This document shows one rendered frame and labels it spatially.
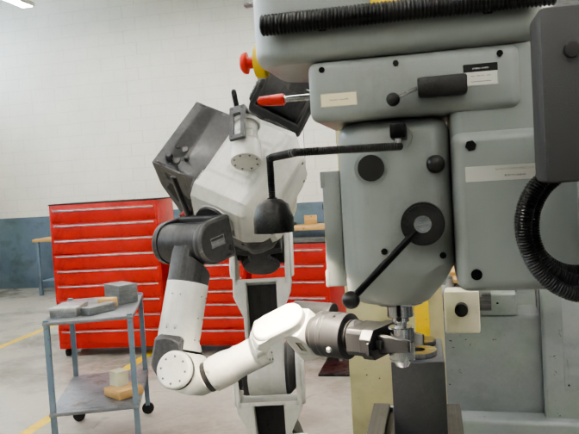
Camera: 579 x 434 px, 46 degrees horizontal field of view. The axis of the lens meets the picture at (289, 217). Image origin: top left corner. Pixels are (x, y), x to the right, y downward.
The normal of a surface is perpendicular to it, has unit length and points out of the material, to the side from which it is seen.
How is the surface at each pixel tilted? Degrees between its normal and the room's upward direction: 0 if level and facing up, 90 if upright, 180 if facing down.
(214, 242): 90
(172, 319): 71
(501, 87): 90
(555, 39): 90
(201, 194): 94
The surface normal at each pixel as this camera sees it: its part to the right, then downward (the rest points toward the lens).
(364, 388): -0.21, 0.07
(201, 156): -0.07, -0.50
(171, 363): -0.30, -0.26
